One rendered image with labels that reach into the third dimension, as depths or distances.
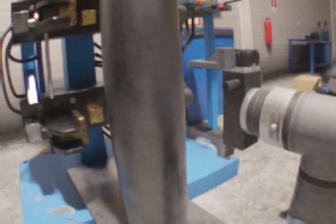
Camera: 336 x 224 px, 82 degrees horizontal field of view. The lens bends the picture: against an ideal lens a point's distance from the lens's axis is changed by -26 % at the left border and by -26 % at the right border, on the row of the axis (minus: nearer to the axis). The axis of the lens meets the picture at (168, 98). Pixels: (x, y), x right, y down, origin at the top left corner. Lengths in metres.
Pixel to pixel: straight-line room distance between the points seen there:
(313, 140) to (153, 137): 0.41
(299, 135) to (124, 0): 0.46
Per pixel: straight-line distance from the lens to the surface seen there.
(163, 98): 0.59
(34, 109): 1.17
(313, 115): 0.31
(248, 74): 0.38
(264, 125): 0.34
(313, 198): 0.34
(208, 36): 1.85
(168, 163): 0.65
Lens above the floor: 0.79
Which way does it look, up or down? 13 degrees down
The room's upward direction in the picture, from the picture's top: 4 degrees counter-clockwise
